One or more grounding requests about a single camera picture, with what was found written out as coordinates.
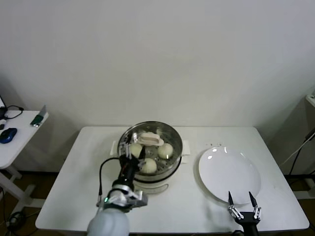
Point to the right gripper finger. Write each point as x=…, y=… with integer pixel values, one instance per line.
x=254, y=202
x=232, y=202

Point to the steel steamer basket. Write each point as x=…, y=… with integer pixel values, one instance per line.
x=177, y=145

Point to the black laptop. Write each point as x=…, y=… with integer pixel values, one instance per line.
x=2, y=113

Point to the white steamed baozi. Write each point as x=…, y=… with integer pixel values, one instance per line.
x=165, y=150
x=150, y=166
x=135, y=149

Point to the white electric cooker pot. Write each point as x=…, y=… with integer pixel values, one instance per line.
x=155, y=185

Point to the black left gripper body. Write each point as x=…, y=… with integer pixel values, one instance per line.
x=129, y=169

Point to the blue computer mouse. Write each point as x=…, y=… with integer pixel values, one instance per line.
x=8, y=135

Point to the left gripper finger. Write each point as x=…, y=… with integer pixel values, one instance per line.
x=142, y=158
x=125, y=151

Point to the green flat device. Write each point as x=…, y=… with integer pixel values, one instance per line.
x=37, y=120

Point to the brown crumb cluster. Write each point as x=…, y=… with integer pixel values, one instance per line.
x=214, y=143

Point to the round glass lid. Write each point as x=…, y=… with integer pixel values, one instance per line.
x=150, y=138

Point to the white desk foot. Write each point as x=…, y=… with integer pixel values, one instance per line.
x=305, y=194

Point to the white side desk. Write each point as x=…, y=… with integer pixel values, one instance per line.
x=22, y=137

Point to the white round plate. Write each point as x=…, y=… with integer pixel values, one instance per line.
x=229, y=172

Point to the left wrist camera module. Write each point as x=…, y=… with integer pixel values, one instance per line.
x=139, y=199

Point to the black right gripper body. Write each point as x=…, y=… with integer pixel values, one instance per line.
x=251, y=222

